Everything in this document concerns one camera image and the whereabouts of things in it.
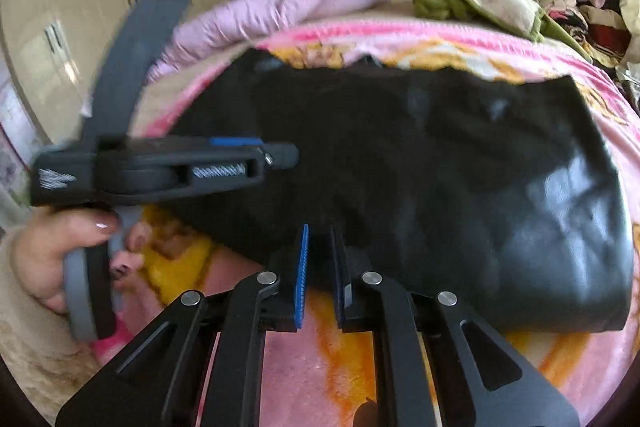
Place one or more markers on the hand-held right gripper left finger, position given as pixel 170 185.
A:
pixel 301 277

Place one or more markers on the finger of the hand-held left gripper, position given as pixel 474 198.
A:
pixel 225 169

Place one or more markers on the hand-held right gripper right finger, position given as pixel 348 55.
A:
pixel 339 277

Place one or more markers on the black leather jacket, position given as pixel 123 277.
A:
pixel 425 157

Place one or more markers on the pile of mixed clothes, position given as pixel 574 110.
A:
pixel 600 32

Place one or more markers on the person's left hand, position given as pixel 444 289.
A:
pixel 45 257

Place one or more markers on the pink printed blanket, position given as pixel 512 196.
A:
pixel 310 372

